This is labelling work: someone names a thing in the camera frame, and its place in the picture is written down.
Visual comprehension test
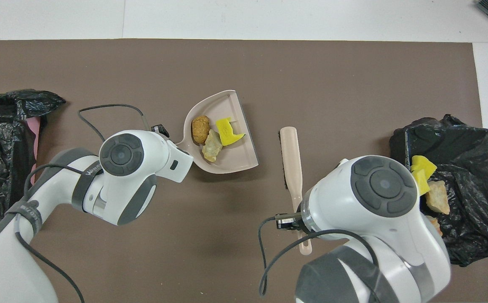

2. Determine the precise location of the beige plastic dustpan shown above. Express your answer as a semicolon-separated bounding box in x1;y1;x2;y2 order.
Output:
176;90;259;174

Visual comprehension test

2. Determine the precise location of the large yellow green sponge piece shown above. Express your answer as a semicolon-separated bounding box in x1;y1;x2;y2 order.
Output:
411;155;438;177

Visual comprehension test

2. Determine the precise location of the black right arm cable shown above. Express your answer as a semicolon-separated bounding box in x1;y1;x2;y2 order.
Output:
259;215;380;298

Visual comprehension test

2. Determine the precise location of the notched yellow sponge piece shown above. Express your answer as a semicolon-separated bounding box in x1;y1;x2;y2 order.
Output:
215;117;246;146

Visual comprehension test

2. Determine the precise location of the beige hand brush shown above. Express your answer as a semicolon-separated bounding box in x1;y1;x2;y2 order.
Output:
280;126;313;256

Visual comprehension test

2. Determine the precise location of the pale angular bread chunk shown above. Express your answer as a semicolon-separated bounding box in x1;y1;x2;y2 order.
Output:
202;129;223;162

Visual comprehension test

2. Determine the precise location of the brown table mat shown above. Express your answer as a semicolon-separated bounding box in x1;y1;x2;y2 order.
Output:
0;39;488;303

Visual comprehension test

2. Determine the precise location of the pale bread piece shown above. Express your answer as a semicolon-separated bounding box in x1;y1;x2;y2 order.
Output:
426;180;451;215

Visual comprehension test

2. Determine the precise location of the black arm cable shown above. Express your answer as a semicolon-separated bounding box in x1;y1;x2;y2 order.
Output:
259;215;380;298
14;104;152;303

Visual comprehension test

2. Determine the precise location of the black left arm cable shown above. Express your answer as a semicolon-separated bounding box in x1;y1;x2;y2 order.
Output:
14;104;152;303

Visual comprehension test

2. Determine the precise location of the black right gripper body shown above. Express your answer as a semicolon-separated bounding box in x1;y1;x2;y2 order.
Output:
296;210;312;234

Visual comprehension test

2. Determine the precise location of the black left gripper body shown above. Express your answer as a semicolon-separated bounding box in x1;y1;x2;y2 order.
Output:
151;123;170;139

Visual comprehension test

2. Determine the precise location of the brown bread roll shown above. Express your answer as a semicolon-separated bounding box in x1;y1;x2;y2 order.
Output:
191;116;211;144

